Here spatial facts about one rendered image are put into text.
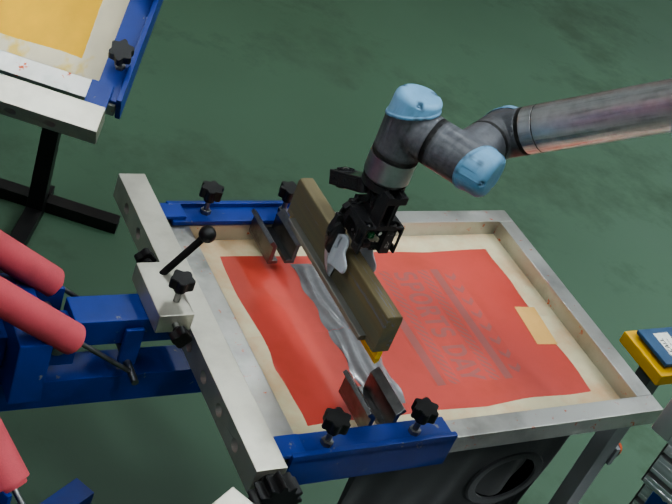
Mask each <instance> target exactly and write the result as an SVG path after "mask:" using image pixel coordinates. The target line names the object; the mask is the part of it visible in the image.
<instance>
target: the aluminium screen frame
mask: <svg viewBox="0 0 672 504"><path fill-rule="evenodd" d="M395 215H396V216H397V218H398V219H399V221H400V222H401V223H402V225H403V226H404V228H405V229H404V231H403V234H402V236H421V235H467V234H494V236H495V237H496V238H497V240H498V241H499V242H500V243H501V245H502V246H503V247H504V249H505V250H506V251H507V253H508V254H509V255H510V256H511V258H512V259H513V260H514V262H515V263H516V264H517V265H518V267H519V268H520V269H521V271H522V272H523V273H524V275H525V276H526V277H527V278H528V280H529V281H530V282H531V284H532V285H533V286H534V287H535V289H536V290H537V291H538V293H539V294H540V295H541V297H542V298H543V299H544V300H545V302H546V303H547V304H548V306H549V307H550V308H551V309H552V311H553V312H554V313H555V315H556V316H557V317H558V319H559V320H560V321H561V322H562V324H563V325H564V326H565V328H566V329H567V330H568V331H569V333H570V334H571V335H572V337H573V338H574V339H575V341H576V342H577V343H578V344H579V346H580V347H581V348H582V350H583V351H584V352H585V353H586V355H587V356H588V357H589V359H590V360H591V361H592V363H593V364H594V365H595V366H596V368H597V369H598V370H599V372H600V373H601V374H602V375H603V377H604V378H605V379H606V381H607V382H608V383H609V385H610V386H611V387H612V388H613V390H614V391H615V392H616V394H617V395H618V396H619V397H620V399H615V400H607V401H599V402H591V403H583V404H575V405H567V406H559V407H551V408H543V409H535V410H527V411H519V412H511V413H503V414H495V415H487V416H479V417H471V418H463V419H455V420H447V421H445V422H446V424H447V425H448V427H449V428H450V430H451V432H454V431H456V433H457V434H458V437H457V439H456V440H455V442H454V444H453V446H452V447H451V449H450V451H449V453H450V452H457V451H464V450H471V449H478V448H485V447H492V446H499V445H506V444H513V443H520V442H527V441H534V440H541V439H548V438H555V437H562V436H569V435H576V434H583V433H589V432H596V431H603V430H610V429H617V428H624V427H631V426H638V425H645V424H652V423H655V421H656V420H657V418H658V417H659V416H660V414H661V413H662V411H663V410H664V409H663V408H662V407H661V405H660V404H659V403H658V402H657V400H656V399H655V398H654V397H653V395H651V393H650V392H649V390H648V389H647V388H646V387H645V385H644V384H643V383H642V382H641V380H640V379H639V378H638V377H637V375H636V374H635V373H634V372H633V370H632V369H631V368H630V367H629V365H628V364H627V363H626V362H625V360H624V359H623V358H622V357H621V355H620V354H619V353H618V352H617V350H616V349H615V348H614V347H613V345H612V344H611V343H610V342H609V340H608V339H607V338H606V337H605V335H604V334H603V333H602V332H601V330H600V329H599V328H598V327H597V325H596V324H595V323H594V322H593V320H592V319H591V318H590V317H589V315H588V314H587V313H586V312H585V310H584V309H583V308H582V307H581V305H580V304H579V303H578V302H577V300H576V299H575V298H574V297H573V295H572V294H571V293H570V292H569V290H568V289H567V288H566V287H565V285H564V284H563V283H562V282H561V280H560V279H559V278H558V277H557V275H556V274H555V273H554V272H553V270H552V269H551V268H550V267H549V265H548V264H547V263H546V262H545V260H544V259H543V258H542V257H541V255H540V254H539V253H538V252H537V250H536V249H535V248H534V247H533V245H532V244H531V243H530V242H529V240H528V239H527V238H526V237H525V235H524V234H523V233H522V232H521V230H520V229H519V228H518V227H517V225H516V224H515V223H514V222H513V220H512V219H511V218H510V217H509V215H508V214H507V213H506V212H505V210H479V211H397V212H396V214H395ZM168 223H169V225H170V227H171V229H172V231H173V233H174V235H175V237H176V239H177V241H178V243H179V245H180V247H181V249H182V251H183V250H184V249H186V248H187V247H188V246H189V245H190V244H191V243H192V242H194V241H195V240H196V239H197V238H198V237H199V230H200V229H201V228H202V227H203V226H206V225H179V226H173V225H172V224H171V222H170V220H168ZM250 225H251V224H247V225H209V226H212V227H213V228H214V229H215V231H216V238H215V240H241V239H253V237H252V235H251V233H250V232H249V228H250ZM186 259H187V261H188V264H189V266H190V268H191V270H192V272H193V274H194V276H195V278H196V280H197V282H198V284H199V286H200V288H201V290H202V292H203V294H204V296H205V298H206V300H207V302H208V304H209V307H210V309H211V311H212V313H213V315H214V317H215V319H216V321H217V323H218V325H219V327H220V329H221V331H222V333H223V335H224V337H225V339H226V341H227V343H228V345H229V348H230V350H231V352H232V354H233V356H234V358H235V360H236V362H237V364H238V366H239V368H240V370H241V372H242V374H243V376H244V378H245V380H246V382H247V384H248V386H249V389H250V391H251V393H252V395H253V397H254V399H255V401H256V403H257V405H258V407H259V409H260V411H261V413H262V415H263V417H264V419H265V421H266V423H267V425H268V427H269V430H270V432H271V434H272V436H281V435H290V434H294V433H293V431H292V429H291V427H290V425H289V423H288V421H287V419H286V417H285V415H284V413H283V411H282V409H281V407H280V405H279V403H278V401H277V399H276V397H275V395H274V393H273V391H272V389H271V387H270V385H269V383H268V381H267V379H266V377H265V375H264V374H263V372H262V370H261V368H260V366H259V364H258V362H257V360H256V358H255V356H254V354H253V352H252V350H251V348H250V346H249V344H248V342H247V340H246V338H245V336H244V334H243V332H242V330H241V328H240V326H239V324H238V322H237V320H236V318H235V316H234V314H233V312H232V310H231V308H230V306H229V304H228V302H227V300H226V298H225V296H224V294H223V292H222V290H221V288H220V286H219V284H218V282H217V280H216V278H215V276H214V274H213V272H212V271H211V269H210V267H209V265H208V263H207V261H206V259H205V257H204V255H203V253H202V251H201V249H200V247H198V248H197V249H196V250H195V251H193V252H192V253H191V254H190V255H189V256H188V257H187V258H186Z"/></svg>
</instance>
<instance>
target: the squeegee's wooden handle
mask: <svg viewBox="0 0 672 504"><path fill-rule="evenodd" d="M287 212H288V213H289V215H290V217H291V218H296V220H297V222H298V223H299V225H300V227H301V228H302V230H303V231H304V233H305V235H306V236H307V238H308V240H309V241H310V243H311V245H312V246H313V248H314V250H315V251H316V253H317V255H318V256H319V258H320V260H321V261H322V263H323V265H324V266H325V261H324V252H325V246H324V244H325V235H326V230H327V227H328V225H329V223H330V222H331V220H332V219H333V218H334V216H335V214H336V213H335V212H334V210H333V209H332V207H331V205H330V204H329V202H328V201H327V199H326V198H325V196H324V195H323V193H322V191H321V190H320V188H319V187H318V185H317V184H316V182H315V181H314V179H313V178H302V179H300V180H299V181H298V184H297V187H296V189H295V192H294V195H293V197H292V200H291V203H290V206H289V208H288V211H287ZM345 233H346V234H347V235H348V236H349V234H348V233H347V230H346V231H345ZM349 239H350V243H349V247H348V249H347V251H346V261H347V269H346V272H345V273H344V274H341V273H339V272H338V271H337V270H336V269H334V271H333V273H332V275H331V278H332V279H333V281H334V283H335V284H336V286H337V288H338V289H339V291H340V293H341V294H342V296H343V298H344V299H345V301H346V303H347V304H348V306H349V307H350V309H351V311H352V312H353V314H354V316H355V317H356V319H357V321H358V322H359V324H360V326H361V327H362V329H363V331H364V332H365V334H366V337H365V339H364V340H365V341H366V343H367V345H368V346H369V348H370V350H371V351H372V352H380V351H388V350H389V348H390V346H391V344H392V342H393V339H394V337H395V335H396V333H397V331H398V329H399V327H400V325H401V323H402V320H403V317H402V316H401V314H400V312H399V311H398V309H397V308H396V306H395V305H394V303H393V302H392V300H391V299H390V297H389V295H388V294H387V292H386V291H385V289H384V288H383V286H382V285H381V283H380V281H379V280H378V278H377V277H376V275H375V274H374V272H373V271H372V269H371V267H370V266H369V264H368V263H367V261H366V260H365V258H364V257H363V255H362V254H361V252H360V251H359V253H358V255H356V253H355V252H354V250H353V249H352V247H351V243H352V241H351V240H352V239H351V237H350V236H349Z"/></svg>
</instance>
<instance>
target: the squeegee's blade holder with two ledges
mask: <svg viewBox="0 0 672 504"><path fill-rule="evenodd" d="M287 223H288V224H289V226H290V228H291V229H292V231H293V233H294V234H295V236H296V238H297V239H298V241H299V243H300V245H301V246H302V248H303V250H304V251H305V253H306V255H307V256H308V258H309V260H310V261H311V263H312V265H313V266H314V268H315V270H316V271H317V273H318V275H319V276H320V278H321V280H322V281H323V283H324V285H325V286H326V288H327V290H328V292H329V293H330V295H331V297H332V298H333V300H334V302H335V303H336V305H337V307H338V308H339V310H340V312H341V313H342V315H343V317H344V318H345V320H346V322H347V323H348V325H349V327H350V328H351V330H352V332H353V333H354V335H355V337H356V339H357V340H364V339H365V337H366V334H365V332H364V331H363V329H362V327H361V326H360V324H359V322H358V321H357V319H356V317H355V316H354V314H353V312H352V311H351V309H350V307H349V306H348V304H347V303H346V301H345V299H344V298H343V296H342V294H341V293H340V291H339V289H338V288H337V286H336V284H335V283H334V281H333V279H332V278H331V276H328V275H327V272H326V269H325V266H324V265H323V263H322V261H321V260H320V258H319V256H318V255H317V253H316V251H315V250H314V248H313V246H312V245H311V243H310V241H309V240H308V238H307V236H306V235H305V233H304V231H303V230H302V228H301V227H300V225H299V223H298V222H297V220H296V218H288V221H287Z"/></svg>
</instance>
